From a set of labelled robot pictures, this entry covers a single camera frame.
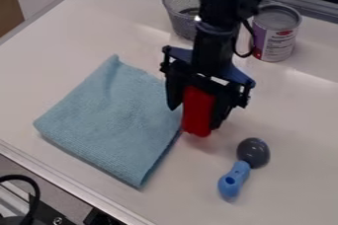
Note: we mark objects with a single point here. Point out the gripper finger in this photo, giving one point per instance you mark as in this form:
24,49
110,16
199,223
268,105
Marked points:
174,86
225,107

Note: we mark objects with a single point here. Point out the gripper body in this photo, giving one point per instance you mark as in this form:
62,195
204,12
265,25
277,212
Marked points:
211,64

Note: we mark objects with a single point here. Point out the red toy pepper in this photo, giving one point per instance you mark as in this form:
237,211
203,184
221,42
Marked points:
197,111

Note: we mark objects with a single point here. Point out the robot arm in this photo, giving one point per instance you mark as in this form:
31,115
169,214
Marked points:
218,8

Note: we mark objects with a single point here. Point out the blue and grey toy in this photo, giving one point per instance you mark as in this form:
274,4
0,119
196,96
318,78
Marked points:
244,166

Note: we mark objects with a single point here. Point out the silver mesh basket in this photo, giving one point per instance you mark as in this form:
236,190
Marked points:
182,8

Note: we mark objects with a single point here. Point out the white labelled can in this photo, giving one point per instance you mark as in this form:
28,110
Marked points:
275,32

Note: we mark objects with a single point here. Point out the blue cloth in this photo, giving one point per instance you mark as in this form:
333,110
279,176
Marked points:
111,118

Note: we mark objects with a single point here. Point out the cardboard box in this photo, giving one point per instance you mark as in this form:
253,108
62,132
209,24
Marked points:
8,2

